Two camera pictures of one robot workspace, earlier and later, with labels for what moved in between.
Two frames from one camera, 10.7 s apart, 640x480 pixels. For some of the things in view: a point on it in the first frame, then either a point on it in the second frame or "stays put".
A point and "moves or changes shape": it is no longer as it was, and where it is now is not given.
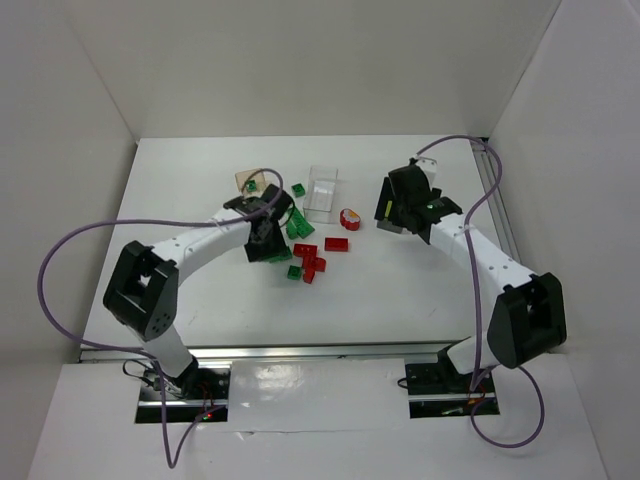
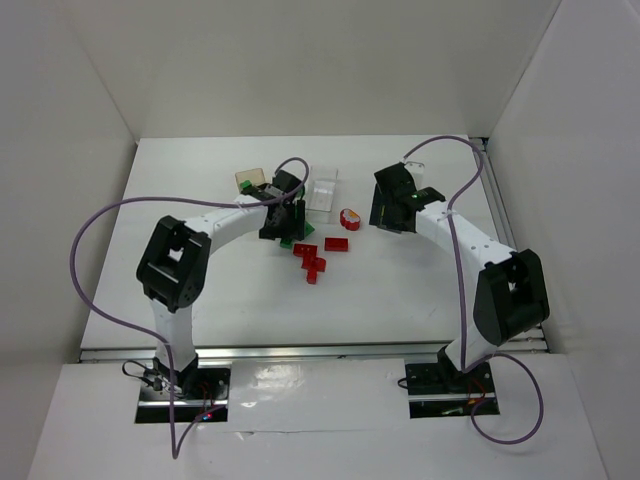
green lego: (284, 256) moves or changes shape
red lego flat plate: (305, 250) stays put
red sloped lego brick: (313, 264) stays put
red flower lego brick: (350, 219) stays put
